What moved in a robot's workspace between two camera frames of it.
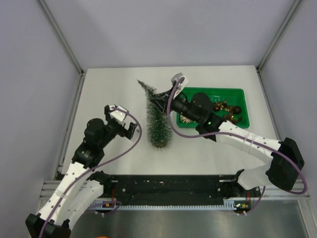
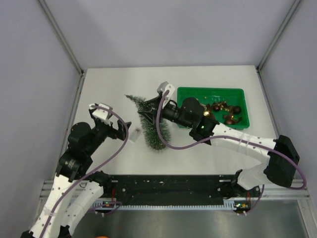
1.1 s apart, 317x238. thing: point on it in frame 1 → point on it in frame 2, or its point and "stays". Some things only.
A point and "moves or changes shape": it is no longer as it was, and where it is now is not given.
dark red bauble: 237,109 stays
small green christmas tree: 159,126 moves or changes shape
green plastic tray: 236,96 stays
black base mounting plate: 174,188 stays
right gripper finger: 160,103 → 149,115
